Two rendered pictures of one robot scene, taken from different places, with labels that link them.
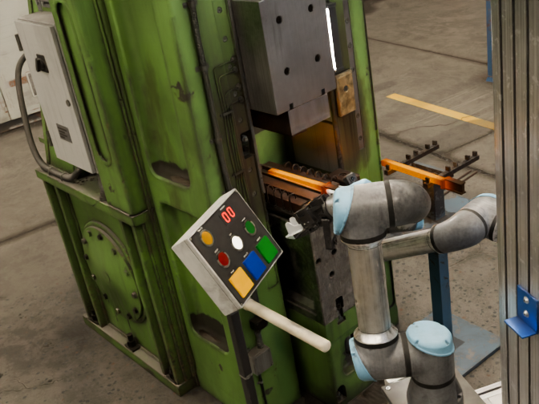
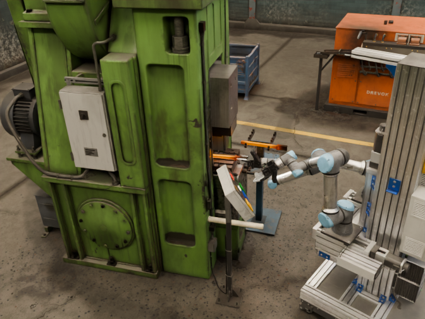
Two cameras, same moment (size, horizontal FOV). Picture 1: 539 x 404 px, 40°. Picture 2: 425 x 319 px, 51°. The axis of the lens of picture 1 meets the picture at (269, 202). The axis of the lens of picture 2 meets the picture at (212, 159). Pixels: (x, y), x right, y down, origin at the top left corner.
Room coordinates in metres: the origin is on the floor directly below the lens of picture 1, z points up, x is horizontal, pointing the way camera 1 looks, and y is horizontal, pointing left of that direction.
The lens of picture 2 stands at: (0.13, 1.84, 2.89)
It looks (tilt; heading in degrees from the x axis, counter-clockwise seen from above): 31 degrees down; 323
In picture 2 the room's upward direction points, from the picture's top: 2 degrees counter-clockwise
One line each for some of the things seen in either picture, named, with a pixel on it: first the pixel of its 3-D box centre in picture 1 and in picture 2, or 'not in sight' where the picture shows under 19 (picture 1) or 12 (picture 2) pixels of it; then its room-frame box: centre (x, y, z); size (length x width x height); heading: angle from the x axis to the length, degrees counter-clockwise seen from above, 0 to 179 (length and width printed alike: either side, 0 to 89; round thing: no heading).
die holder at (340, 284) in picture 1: (303, 238); (212, 183); (2.76, -0.11, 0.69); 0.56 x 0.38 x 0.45; 37
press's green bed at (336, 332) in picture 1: (317, 325); (214, 224); (2.76, -0.11, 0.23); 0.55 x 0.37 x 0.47; 37
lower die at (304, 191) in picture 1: (285, 188); (210, 161); (2.72, -0.08, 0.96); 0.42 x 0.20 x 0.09; 37
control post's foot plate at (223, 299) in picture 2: not in sight; (229, 292); (2.15, 0.20, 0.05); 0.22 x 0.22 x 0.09; 37
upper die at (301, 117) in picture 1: (272, 105); (208, 123); (2.72, -0.08, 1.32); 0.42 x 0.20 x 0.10; 37
